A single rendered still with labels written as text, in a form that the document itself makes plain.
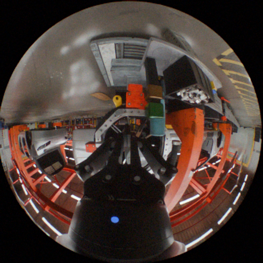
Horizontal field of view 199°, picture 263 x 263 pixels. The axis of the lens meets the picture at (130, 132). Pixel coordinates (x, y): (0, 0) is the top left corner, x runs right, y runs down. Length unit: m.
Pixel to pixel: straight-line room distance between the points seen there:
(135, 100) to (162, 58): 0.33
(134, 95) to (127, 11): 0.65
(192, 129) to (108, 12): 1.04
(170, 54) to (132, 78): 0.55
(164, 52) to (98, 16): 0.54
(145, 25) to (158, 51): 0.45
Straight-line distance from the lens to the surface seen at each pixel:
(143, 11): 0.68
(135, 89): 0.54
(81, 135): 1.11
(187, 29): 0.77
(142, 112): 0.51
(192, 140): 0.71
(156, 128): 0.41
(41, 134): 2.64
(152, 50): 0.28
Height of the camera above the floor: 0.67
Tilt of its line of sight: 7 degrees up
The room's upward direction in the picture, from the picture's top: 180 degrees counter-clockwise
